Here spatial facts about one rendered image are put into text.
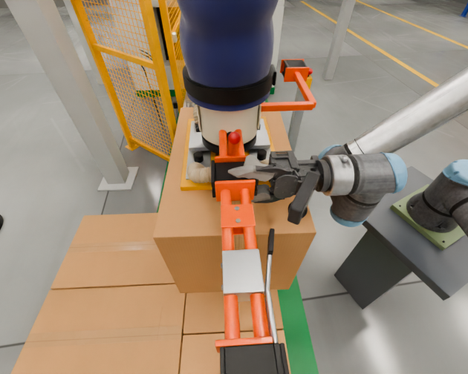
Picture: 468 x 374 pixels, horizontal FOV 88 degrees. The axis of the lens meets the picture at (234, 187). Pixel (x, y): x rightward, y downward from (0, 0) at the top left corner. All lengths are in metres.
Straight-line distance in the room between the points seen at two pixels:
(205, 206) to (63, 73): 1.49
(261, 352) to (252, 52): 0.51
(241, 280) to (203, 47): 0.45
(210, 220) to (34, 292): 1.68
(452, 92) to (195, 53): 0.56
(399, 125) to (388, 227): 0.60
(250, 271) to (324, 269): 1.50
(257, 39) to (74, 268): 1.22
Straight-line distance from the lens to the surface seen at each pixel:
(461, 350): 2.08
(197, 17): 0.54
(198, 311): 1.13
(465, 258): 1.32
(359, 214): 0.67
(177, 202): 0.67
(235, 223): 0.44
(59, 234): 2.34
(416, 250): 1.22
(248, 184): 0.49
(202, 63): 0.57
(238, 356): 0.36
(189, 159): 0.75
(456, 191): 1.15
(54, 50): 1.90
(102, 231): 1.44
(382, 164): 0.59
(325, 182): 0.54
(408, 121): 0.73
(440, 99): 0.74
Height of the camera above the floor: 1.62
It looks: 47 degrees down
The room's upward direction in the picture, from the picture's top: straight up
